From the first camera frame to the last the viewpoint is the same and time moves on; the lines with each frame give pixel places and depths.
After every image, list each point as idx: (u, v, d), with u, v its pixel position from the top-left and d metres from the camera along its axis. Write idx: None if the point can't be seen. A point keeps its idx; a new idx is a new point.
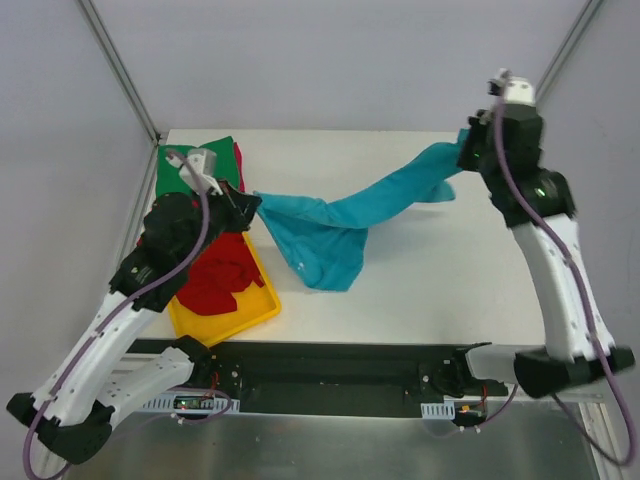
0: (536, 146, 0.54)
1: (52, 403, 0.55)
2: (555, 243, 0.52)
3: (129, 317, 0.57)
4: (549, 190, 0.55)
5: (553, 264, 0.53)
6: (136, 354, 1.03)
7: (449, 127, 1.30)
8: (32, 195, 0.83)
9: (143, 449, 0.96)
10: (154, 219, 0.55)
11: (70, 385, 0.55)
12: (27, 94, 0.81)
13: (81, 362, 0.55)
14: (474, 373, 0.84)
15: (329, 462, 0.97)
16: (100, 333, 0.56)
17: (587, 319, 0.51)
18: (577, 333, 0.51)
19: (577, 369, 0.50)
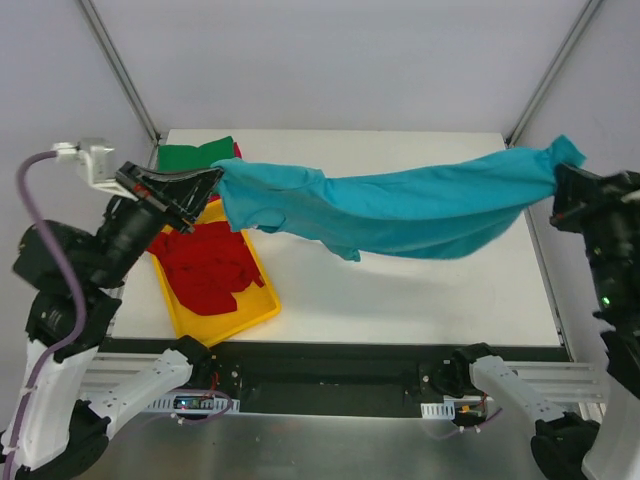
0: None
1: (17, 452, 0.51)
2: None
3: (53, 370, 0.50)
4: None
5: None
6: (133, 354, 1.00)
7: (446, 128, 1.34)
8: (29, 193, 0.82)
9: (142, 450, 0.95)
10: (26, 265, 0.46)
11: (27, 434, 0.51)
12: (25, 91, 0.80)
13: (31, 410, 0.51)
14: (475, 383, 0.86)
15: (328, 463, 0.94)
16: (32, 388, 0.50)
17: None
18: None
19: None
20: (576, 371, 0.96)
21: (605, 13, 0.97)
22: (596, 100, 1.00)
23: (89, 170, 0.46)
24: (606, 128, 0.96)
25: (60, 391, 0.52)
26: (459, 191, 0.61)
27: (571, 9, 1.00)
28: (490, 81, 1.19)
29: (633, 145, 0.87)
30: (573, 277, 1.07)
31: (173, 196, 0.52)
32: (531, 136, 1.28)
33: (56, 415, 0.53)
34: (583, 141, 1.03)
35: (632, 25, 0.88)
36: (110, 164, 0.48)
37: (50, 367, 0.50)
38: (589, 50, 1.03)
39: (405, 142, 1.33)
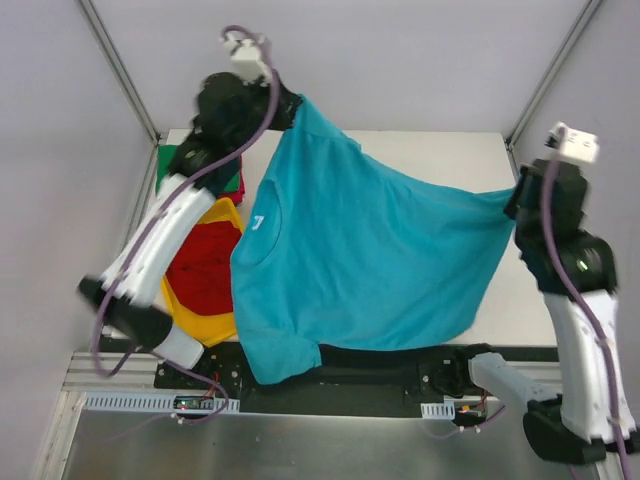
0: (579, 211, 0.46)
1: (121, 281, 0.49)
2: (590, 322, 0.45)
3: (189, 198, 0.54)
4: (591, 262, 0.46)
5: (584, 345, 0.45)
6: (136, 354, 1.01)
7: (445, 128, 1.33)
8: (32, 196, 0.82)
9: (143, 449, 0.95)
10: (200, 104, 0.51)
11: (138, 262, 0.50)
12: (26, 94, 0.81)
13: (154, 233, 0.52)
14: (475, 380, 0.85)
15: (329, 463, 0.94)
16: (163, 212, 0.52)
17: (615, 399, 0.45)
18: (603, 417, 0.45)
19: (593, 451, 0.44)
20: None
21: (605, 13, 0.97)
22: (596, 100, 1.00)
23: (249, 54, 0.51)
24: (606, 127, 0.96)
25: (179, 230, 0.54)
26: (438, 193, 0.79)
27: (570, 9, 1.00)
28: (490, 81, 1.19)
29: (633, 145, 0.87)
30: None
31: (288, 104, 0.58)
32: (531, 135, 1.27)
33: (161, 260, 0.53)
34: None
35: (633, 25, 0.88)
36: (264, 56, 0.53)
37: (187, 192, 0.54)
38: (588, 51, 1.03)
39: (405, 142, 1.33)
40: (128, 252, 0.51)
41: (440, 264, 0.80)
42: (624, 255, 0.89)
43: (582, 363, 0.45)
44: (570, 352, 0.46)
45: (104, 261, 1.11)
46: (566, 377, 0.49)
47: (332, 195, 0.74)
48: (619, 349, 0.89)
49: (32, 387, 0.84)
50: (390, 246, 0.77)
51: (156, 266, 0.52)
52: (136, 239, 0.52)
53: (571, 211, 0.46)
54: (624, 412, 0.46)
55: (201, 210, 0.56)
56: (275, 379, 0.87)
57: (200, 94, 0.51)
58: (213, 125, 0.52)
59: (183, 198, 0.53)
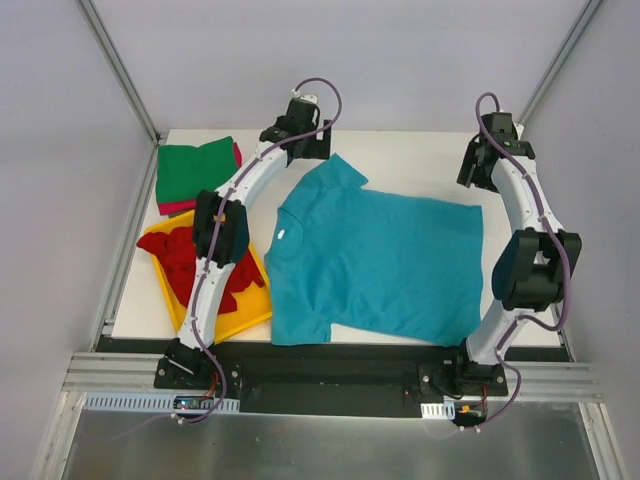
0: (509, 129, 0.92)
1: (233, 192, 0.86)
2: (515, 166, 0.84)
3: (278, 153, 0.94)
4: (512, 143, 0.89)
5: (514, 179, 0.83)
6: (135, 354, 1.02)
7: (445, 128, 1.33)
8: (32, 195, 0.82)
9: (142, 449, 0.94)
10: (292, 106, 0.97)
11: (245, 183, 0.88)
12: (26, 94, 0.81)
13: (255, 168, 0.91)
14: (475, 354, 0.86)
15: (329, 463, 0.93)
16: (261, 157, 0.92)
17: (537, 207, 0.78)
18: (531, 217, 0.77)
19: (529, 239, 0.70)
20: (576, 371, 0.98)
21: (605, 14, 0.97)
22: (597, 99, 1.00)
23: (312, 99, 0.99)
24: (606, 127, 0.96)
25: (268, 171, 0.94)
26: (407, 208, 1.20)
27: (570, 9, 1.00)
28: (490, 81, 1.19)
29: (633, 144, 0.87)
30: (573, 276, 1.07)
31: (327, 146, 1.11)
32: (531, 136, 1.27)
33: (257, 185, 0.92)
34: (585, 141, 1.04)
35: (633, 26, 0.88)
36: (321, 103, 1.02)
37: (276, 150, 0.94)
38: (588, 51, 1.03)
39: (404, 143, 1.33)
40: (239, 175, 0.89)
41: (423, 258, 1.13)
42: (624, 255, 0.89)
43: (517, 189, 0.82)
44: (512, 194, 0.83)
45: (104, 260, 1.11)
46: (518, 213, 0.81)
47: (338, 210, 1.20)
48: (619, 348, 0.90)
49: (30, 386, 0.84)
50: (378, 240, 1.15)
51: (255, 186, 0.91)
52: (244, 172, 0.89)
53: (501, 129, 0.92)
54: (551, 216, 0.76)
55: (277, 167, 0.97)
56: (289, 343, 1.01)
57: (291, 103, 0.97)
58: (295, 118, 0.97)
59: (274, 153, 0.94)
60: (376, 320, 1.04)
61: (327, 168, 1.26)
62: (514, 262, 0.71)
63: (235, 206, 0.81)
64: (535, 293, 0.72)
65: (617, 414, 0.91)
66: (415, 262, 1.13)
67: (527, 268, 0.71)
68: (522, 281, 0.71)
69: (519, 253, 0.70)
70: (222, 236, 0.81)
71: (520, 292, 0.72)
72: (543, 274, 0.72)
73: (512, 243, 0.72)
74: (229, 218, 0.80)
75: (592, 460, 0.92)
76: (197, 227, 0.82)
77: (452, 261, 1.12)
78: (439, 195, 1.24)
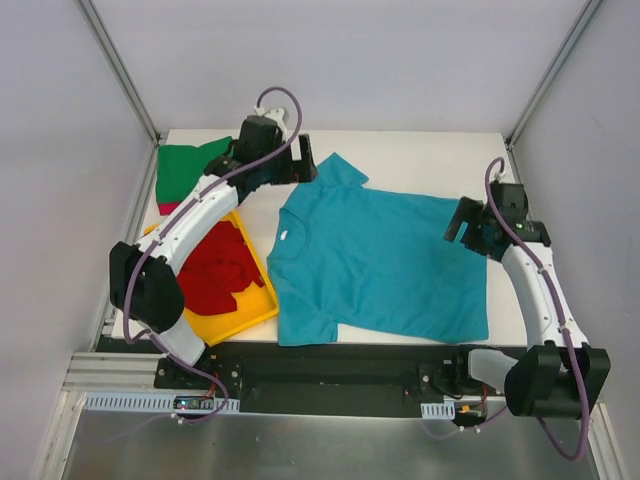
0: (519, 204, 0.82)
1: (158, 246, 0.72)
2: (530, 257, 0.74)
3: (221, 192, 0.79)
4: (525, 225, 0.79)
5: (529, 272, 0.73)
6: (134, 354, 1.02)
7: (445, 127, 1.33)
8: (32, 195, 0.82)
9: (143, 449, 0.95)
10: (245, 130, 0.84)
11: (174, 234, 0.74)
12: (26, 94, 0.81)
13: (189, 212, 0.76)
14: (475, 374, 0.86)
15: (329, 462, 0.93)
16: (200, 199, 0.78)
17: (558, 313, 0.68)
18: (550, 325, 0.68)
19: (549, 358, 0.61)
20: None
21: (605, 13, 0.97)
22: (596, 100, 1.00)
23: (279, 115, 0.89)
24: (606, 127, 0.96)
25: (209, 214, 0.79)
26: (408, 207, 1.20)
27: (571, 9, 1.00)
28: (490, 81, 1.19)
29: (633, 145, 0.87)
30: (574, 276, 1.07)
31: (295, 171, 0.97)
32: (531, 135, 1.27)
33: (193, 236, 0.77)
34: (585, 141, 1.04)
35: (633, 25, 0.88)
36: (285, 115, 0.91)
37: (223, 186, 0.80)
38: (588, 51, 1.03)
39: (405, 143, 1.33)
40: (166, 225, 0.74)
41: (428, 256, 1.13)
42: (624, 256, 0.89)
43: (532, 286, 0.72)
44: (525, 287, 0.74)
45: (104, 261, 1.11)
46: (532, 316, 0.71)
47: (339, 209, 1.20)
48: (619, 350, 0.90)
49: (30, 387, 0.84)
50: (381, 240, 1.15)
51: (192, 235, 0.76)
52: (173, 219, 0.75)
53: (512, 204, 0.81)
54: (573, 326, 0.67)
55: (227, 204, 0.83)
56: (295, 343, 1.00)
57: (245, 125, 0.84)
58: (251, 144, 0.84)
59: (218, 191, 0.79)
60: (383, 320, 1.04)
61: (327, 169, 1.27)
62: (532, 381, 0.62)
63: (158, 266, 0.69)
64: (556, 412, 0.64)
65: (617, 414, 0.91)
66: (419, 262, 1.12)
67: (545, 387, 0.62)
68: (541, 400, 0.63)
69: (538, 374, 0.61)
70: (143, 302, 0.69)
71: (539, 410, 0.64)
72: (564, 390, 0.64)
73: (528, 357, 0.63)
74: (151, 281, 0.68)
75: (592, 460, 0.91)
76: (116, 288, 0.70)
77: (457, 261, 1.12)
78: (439, 195, 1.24)
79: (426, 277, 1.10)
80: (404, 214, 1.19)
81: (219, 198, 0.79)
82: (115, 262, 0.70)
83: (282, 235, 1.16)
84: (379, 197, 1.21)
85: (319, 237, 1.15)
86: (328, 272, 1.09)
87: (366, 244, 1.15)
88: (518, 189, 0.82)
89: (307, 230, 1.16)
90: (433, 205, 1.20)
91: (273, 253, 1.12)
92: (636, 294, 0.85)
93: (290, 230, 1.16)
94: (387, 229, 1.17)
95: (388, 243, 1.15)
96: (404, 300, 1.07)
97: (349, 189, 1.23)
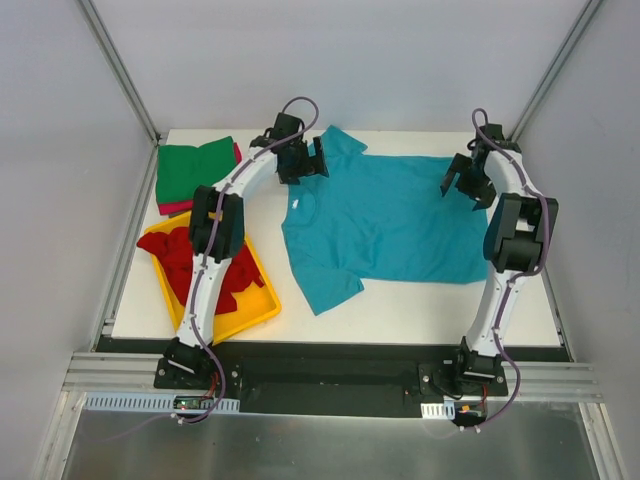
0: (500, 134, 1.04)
1: (230, 187, 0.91)
2: (504, 155, 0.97)
3: (268, 157, 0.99)
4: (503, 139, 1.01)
5: (503, 165, 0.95)
6: (133, 354, 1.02)
7: (445, 127, 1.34)
8: (31, 195, 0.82)
9: (142, 449, 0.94)
10: (282, 116, 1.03)
11: (239, 181, 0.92)
12: (26, 95, 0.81)
13: (249, 165, 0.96)
14: (476, 342, 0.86)
15: (329, 462, 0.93)
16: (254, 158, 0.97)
17: (521, 180, 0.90)
18: (515, 187, 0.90)
19: (509, 207, 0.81)
20: (576, 370, 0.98)
21: (605, 13, 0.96)
22: (596, 99, 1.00)
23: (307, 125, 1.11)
24: (606, 127, 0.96)
25: (263, 170, 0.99)
26: (407, 170, 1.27)
27: (571, 8, 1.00)
28: (491, 81, 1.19)
29: (633, 145, 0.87)
30: (574, 274, 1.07)
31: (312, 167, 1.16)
32: (531, 135, 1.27)
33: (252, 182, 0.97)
34: (585, 141, 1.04)
35: (633, 25, 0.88)
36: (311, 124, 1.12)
37: (267, 153, 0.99)
38: (587, 51, 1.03)
39: (405, 142, 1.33)
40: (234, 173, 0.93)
41: (432, 208, 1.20)
42: (624, 255, 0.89)
43: (504, 172, 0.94)
44: (499, 174, 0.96)
45: (105, 259, 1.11)
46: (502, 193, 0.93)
47: (343, 175, 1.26)
48: (619, 350, 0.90)
49: (30, 386, 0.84)
50: (386, 202, 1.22)
51: (250, 185, 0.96)
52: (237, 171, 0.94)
53: (493, 136, 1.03)
54: (532, 186, 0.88)
55: (269, 169, 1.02)
56: (320, 298, 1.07)
57: (278, 115, 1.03)
58: (281, 128, 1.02)
59: (265, 156, 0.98)
60: (400, 271, 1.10)
61: (327, 141, 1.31)
62: (500, 218, 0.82)
63: (234, 200, 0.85)
64: (519, 254, 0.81)
65: (617, 413, 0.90)
66: (425, 214, 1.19)
67: (511, 227, 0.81)
68: (509, 240, 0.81)
69: (504, 213, 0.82)
70: (222, 229, 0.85)
71: (506, 250, 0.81)
72: (528, 237, 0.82)
73: (499, 205, 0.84)
74: (229, 215, 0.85)
75: (592, 461, 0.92)
76: (195, 221, 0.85)
77: (460, 213, 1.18)
78: (437, 154, 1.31)
79: (433, 229, 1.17)
80: (405, 174, 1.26)
81: (268, 159, 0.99)
82: (196, 197, 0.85)
83: (293, 204, 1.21)
84: (380, 162, 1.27)
85: (329, 203, 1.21)
86: (342, 232, 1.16)
87: (373, 204, 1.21)
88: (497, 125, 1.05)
89: (316, 197, 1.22)
90: (430, 163, 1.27)
91: (286, 223, 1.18)
92: (636, 293, 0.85)
93: (300, 198, 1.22)
94: (392, 191, 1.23)
95: (393, 205, 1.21)
96: (416, 252, 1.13)
97: (351, 156, 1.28)
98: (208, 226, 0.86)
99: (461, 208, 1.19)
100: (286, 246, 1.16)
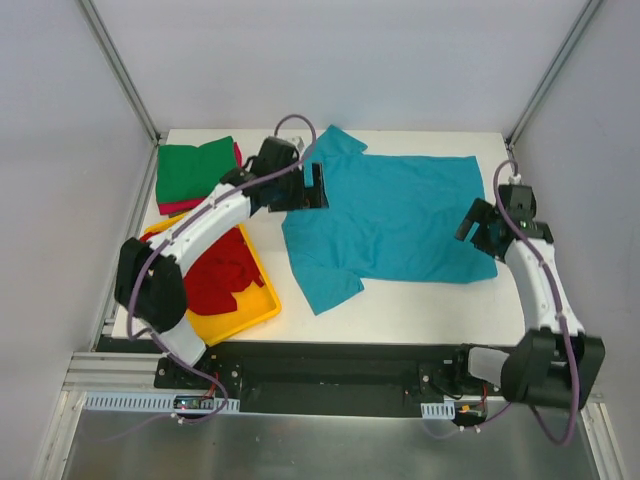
0: (527, 206, 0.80)
1: (169, 245, 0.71)
2: (532, 252, 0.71)
3: (238, 200, 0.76)
4: (530, 223, 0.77)
5: (530, 267, 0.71)
6: (134, 354, 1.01)
7: (445, 128, 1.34)
8: (31, 195, 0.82)
9: (142, 449, 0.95)
10: (268, 145, 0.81)
11: (186, 236, 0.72)
12: (25, 94, 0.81)
13: (202, 216, 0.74)
14: (475, 373, 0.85)
15: (329, 462, 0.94)
16: (214, 205, 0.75)
17: (555, 301, 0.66)
18: (547, 312, 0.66)
19: (542, 343, 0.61)
20: None
21: (605, 13, 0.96)
22: (596, 100, 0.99)
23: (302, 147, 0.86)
24: (606, 127, 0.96)
25: (224, 220, 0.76)
26: (407, 169, 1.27)
27: (571, 8, 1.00)
28: (491, 81, 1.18)
29: (633, 146, 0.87)
30: (573, 276, 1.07)
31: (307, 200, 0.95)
32: (531, 135, 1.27)
33: (199, 242, 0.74)
34: (585, 142, 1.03)
35: (633, 25, 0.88)
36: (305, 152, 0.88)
37: (237, 196, 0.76)
38: (587, 51, 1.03)
39: (405, 142, 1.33)
40: (178, 227, 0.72)
41: (432, 208, 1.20)
42: (624, 256, 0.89)
43: (533, 282, 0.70)
44: (523, 273, 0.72)
45: (105, 259, 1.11)
46: (531, 313, 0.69)
47: (343, 174, 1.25)
48: (618, 351, 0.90)
49: (30, 387, 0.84)
50: (386, 202, 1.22)
51: (201, 242, 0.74)
52: (182, 224, 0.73)
53: (519, 204, 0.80)
54: (569, 315, 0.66)
55: (239, 214, 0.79)
56: (321, 298, 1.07)
57: (266, 141, 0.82)
58: (265, 161, 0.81)
59: (233, 199, 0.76)
60: (400, 271, 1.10)
61: (327, 141, 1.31)
62: (527, 365, 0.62)
63: (161, 267, 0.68)
64: (550, 401, 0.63)
65: (615, 415, 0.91)
66: (425, 214, 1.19)
67: (539, 374, 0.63)
68: (535, 387, 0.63)
69: (530, 357, 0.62)
70: (147, 299, 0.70)
71: (533, 397, 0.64)
72: (557, 377, 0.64)
73: (524, 342, 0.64)
74: (153, 281, 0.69)
75: (592, 461, 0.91)
76: (122, 282, 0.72)
77: (459, 214, 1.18)
78: (437, 154, 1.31)
79: (433, 229, 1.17)
80: (405, 174, 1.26)
81: (235, 205, 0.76)
82: (123, 253, 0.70)
83: None
84: (380, 162, 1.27)
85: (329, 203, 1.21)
86: (342, 232, 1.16)
87: (373, 204, 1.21)
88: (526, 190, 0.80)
89: None
90: (430, 163, 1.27)
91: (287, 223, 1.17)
92: (636, 294, 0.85)
93: None
94: (392, 191, 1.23)
95: (394, 204, 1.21)
96: (416, 252, 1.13)
97: (351, 156, 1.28)
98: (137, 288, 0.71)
99: (462, 208, 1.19)
100: (286, 246, 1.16)
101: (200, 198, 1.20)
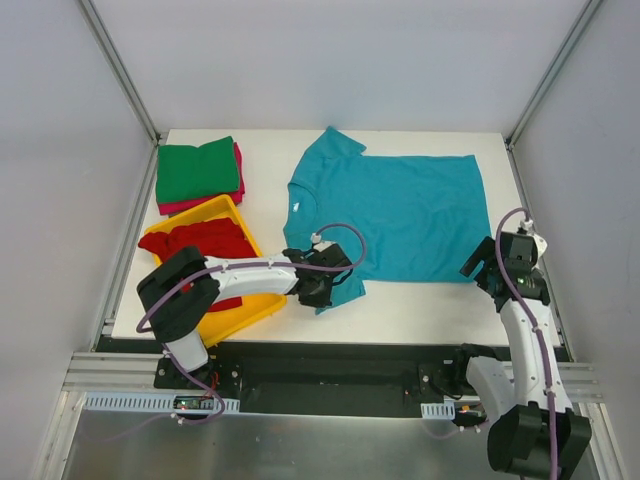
0: (526, 259, 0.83)
1: (219, 271, 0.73)
2: (527, 315, 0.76)
3: (287, 272, 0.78)
4: (527, 280, 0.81)
5: (523, 330, 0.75)
6: (134, 354, 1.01)
7: (444, 128, 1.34)
8: (31, 195, 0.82)
9: (143, 448, 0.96)
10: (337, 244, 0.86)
11: (237, 274, 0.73)
12: (24, 93, 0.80)
13: (257, 268, 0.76)
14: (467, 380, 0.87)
15: (329, 462, 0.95)
16: (270, 266, 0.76)
17: (545, 375, 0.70)
18: (536, 385, 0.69)
19: (528, 420, 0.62)
20: (576, 370, 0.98)
21: (605, 12, 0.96)
22: (595, 100, 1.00)
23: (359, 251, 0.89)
24: (606, 127, 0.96)
25: (265, 283, 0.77)
26: (406, 172, 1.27)
27: (571, 8, 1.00)
28: (490, 82, 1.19)
29: (633, 146, 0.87)
30: (573, 276, 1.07)
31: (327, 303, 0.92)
32: (530, 136, 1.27)
33: (243, 286, 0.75)
34: (584, 142, 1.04)
35: (633, 25, 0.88)
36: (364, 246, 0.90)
37: (291, 268, 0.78)
38: (586, 51, 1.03)
39: (405, 142, 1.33)
40: (235, 263, 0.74)
41: (433, 209, 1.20)
42: (624, 257, 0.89)
43: (526, 348, 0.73)
44: (515, 336, 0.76)
45: (105, 260, 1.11)
46: (522, 381, 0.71)
47: (343, 177, 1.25)
48: (617, 351, 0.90)
49: (29, 387, 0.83)
50: (387, 204, 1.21)
51: (240, 288, 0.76)
52: (240, 263, 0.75)
53: (518, 255, 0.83)
54: (559, 390, 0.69)
55: (279, 287, 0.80)
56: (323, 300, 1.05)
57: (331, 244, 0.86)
58: (326, 256, 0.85)
59: (287, 271, 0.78)
60: (403, 271, 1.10)
61: (325, 141, 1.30)
62: (513, 438, 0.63)
63: (204, 287, 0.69)
64: (535, 472, 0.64)
65: (613, 415, 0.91)
66: (426, 215, 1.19)
67: (524, 447, 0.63)
68: (520, 458, 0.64)
69: (515, 432, 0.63)
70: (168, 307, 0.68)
71: (518, 467, 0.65)
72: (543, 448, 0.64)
73: (512, 415, 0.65)
74: (188, 294, 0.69)
75: (592, 462, 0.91)
76: (156, 275, 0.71)
77: (460, 214, 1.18)
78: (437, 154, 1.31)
79: (435, 229, 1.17)
80: (406, 175, 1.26)
81: (285, 274, 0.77)
82: (177, 255, 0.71)
83: (294, 207, 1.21)
84: (380, 164, 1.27)
85: (330, 206, 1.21)
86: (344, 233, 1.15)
87: (374, 206, 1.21)
88: (526, 241, 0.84)
89: (317, 199, 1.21)
90: (429, 163, 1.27)
91: (289, 227, 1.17)
92: (635, 294, 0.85)
93: (301, 201, 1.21)
94: (392, 192, 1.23)
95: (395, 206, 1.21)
96: (419, 253, 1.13)
97: (350, 158, 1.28)
98: (165, 289, 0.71)
99: (462, 207, 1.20)
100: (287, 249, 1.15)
101: (201, 198, 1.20)
